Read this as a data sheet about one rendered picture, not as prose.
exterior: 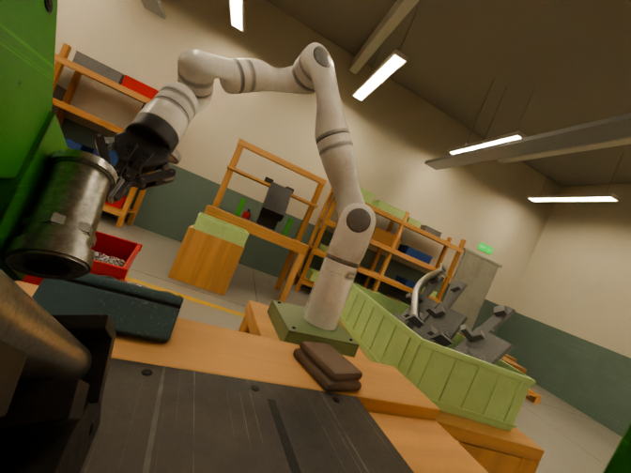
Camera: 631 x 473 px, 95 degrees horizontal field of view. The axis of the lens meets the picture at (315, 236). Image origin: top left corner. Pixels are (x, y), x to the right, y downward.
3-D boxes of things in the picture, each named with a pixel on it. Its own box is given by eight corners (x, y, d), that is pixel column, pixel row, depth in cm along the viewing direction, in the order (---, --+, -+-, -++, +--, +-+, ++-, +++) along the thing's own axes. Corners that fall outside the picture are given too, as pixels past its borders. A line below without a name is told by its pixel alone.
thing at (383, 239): (426, 338, 602) (469, 239, 600) (295, 291, 524) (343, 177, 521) (411, 327, 654) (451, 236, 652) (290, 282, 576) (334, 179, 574)
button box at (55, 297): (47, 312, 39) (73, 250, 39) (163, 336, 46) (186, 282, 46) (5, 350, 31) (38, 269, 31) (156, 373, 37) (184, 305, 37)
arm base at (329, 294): (298, 312, 79) (319, 252, 78) (326, 317, 83) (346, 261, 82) (312, 328, 71) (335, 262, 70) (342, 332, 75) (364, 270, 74)
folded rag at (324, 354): (360, 392, 47) (367, 375, 47) (325, 393, 42) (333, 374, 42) (324, 357, 55) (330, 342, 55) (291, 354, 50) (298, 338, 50)
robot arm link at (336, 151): (348, 140, 81) (351, 129, 72) (375, 233, 82) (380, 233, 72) (316, 149, 82) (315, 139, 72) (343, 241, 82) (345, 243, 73)
